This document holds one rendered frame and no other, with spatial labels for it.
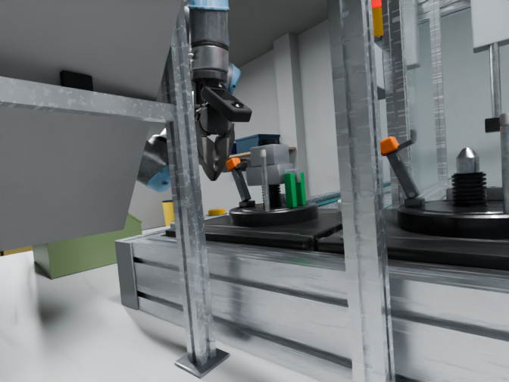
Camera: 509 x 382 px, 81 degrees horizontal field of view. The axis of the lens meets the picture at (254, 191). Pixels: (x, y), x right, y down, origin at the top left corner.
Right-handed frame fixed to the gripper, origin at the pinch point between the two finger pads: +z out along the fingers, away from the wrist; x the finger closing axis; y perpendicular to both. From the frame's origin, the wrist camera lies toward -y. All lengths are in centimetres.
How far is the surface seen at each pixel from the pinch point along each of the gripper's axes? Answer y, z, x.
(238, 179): -11.9, -0.7, 2.2
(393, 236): -39.4, 1.8, 2.3
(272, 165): -19.9, -3.6, 1.5
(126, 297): -9.0, 16.5, 20.4
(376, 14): -21.6, -28.8, -19.3
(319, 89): 225, -75, -285
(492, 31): -14, -46, -102
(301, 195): -22.5, 0.9, -2.1
